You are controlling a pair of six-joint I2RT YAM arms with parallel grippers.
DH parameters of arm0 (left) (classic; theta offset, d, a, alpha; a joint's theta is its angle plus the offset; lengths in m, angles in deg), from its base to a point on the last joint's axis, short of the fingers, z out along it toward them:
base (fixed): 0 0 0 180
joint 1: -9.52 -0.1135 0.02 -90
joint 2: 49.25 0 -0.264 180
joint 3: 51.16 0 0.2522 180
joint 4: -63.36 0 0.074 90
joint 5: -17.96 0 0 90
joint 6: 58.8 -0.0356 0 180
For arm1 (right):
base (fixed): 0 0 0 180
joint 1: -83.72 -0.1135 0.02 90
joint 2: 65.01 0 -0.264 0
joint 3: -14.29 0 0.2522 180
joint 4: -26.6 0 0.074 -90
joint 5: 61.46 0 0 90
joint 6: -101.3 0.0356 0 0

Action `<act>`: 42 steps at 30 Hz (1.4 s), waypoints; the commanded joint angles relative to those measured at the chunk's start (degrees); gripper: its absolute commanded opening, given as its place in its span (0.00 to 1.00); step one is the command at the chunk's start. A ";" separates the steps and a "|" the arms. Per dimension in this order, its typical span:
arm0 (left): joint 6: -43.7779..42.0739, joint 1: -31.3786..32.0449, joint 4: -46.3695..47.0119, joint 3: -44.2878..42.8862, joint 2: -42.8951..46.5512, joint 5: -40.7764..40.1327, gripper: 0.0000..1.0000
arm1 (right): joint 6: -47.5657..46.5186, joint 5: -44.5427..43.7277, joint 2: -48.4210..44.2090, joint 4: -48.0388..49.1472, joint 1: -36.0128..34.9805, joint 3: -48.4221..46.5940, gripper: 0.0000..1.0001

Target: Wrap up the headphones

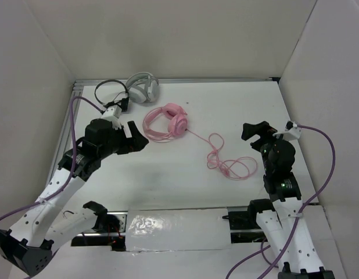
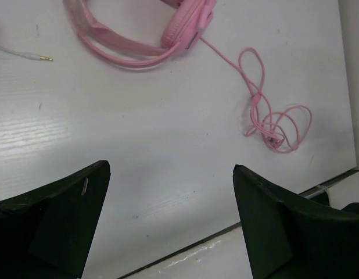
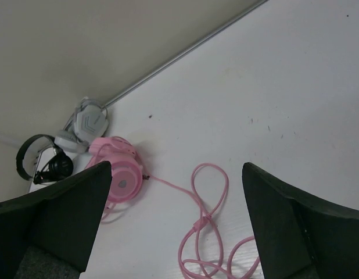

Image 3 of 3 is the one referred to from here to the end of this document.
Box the pink headphones with cable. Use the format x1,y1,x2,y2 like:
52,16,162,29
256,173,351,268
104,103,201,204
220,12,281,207
86,137,254,278

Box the white grey gaming headphones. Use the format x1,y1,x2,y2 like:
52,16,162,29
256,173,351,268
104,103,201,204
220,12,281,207
55,97,109,153

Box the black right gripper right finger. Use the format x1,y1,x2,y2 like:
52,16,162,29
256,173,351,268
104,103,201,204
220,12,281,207
242,162,359,278

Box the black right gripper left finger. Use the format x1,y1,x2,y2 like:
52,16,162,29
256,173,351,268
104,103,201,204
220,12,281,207
0,162,112,278

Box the black on-ear headphones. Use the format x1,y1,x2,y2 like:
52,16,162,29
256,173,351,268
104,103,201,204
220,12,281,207
16,134,74,184

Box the aluminium table edge rail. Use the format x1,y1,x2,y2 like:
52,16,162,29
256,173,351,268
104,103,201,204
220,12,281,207
106,0,267,108

